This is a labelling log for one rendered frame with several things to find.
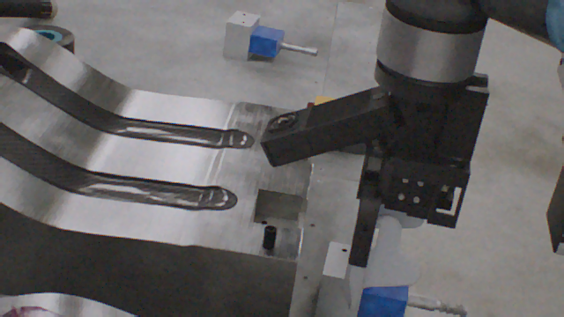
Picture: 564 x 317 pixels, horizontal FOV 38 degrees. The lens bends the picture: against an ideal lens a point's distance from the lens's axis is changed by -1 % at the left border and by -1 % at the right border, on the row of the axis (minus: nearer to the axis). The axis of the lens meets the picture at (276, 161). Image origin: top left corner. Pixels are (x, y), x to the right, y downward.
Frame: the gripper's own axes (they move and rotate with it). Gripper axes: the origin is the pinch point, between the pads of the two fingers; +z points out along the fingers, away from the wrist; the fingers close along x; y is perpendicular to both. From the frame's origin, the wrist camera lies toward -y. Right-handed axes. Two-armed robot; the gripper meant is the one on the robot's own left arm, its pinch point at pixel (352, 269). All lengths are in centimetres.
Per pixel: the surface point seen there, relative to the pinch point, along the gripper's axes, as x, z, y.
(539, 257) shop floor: 135, 85, 52
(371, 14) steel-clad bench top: 78, 5, -5
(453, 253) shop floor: 128, 84, 28
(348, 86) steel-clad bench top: 47.2, 4.6, -5.0
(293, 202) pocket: 3.3, -3.6, -6.3
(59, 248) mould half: -7.6, -1.5, -23.8
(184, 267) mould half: -6.8, -1.9, -13.3
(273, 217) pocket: 2.9, -1.7, -7.8
